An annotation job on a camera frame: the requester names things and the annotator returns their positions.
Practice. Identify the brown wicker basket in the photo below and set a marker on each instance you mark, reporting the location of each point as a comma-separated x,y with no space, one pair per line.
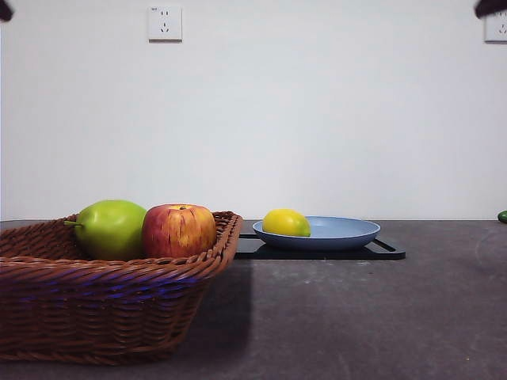
99,308

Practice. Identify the green cucumber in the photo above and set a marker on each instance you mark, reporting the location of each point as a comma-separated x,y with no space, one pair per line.
503,216

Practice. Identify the red apple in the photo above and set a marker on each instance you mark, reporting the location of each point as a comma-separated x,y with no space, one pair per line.
178,231

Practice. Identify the yellow lemon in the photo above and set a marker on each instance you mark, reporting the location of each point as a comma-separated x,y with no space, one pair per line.
283,222

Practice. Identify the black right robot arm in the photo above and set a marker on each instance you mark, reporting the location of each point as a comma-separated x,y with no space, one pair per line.
493,6

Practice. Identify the blue plate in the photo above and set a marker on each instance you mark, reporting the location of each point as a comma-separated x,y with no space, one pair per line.
340,233

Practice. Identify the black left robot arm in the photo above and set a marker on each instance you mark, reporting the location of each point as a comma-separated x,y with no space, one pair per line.
4,8

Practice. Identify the black tray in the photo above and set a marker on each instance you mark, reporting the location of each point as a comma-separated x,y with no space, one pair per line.
253,253

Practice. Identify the white wall socket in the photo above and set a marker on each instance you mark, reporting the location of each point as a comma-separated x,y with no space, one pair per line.
497,29
165,23

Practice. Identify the green pear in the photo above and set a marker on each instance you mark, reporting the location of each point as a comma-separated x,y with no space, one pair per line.
109,229

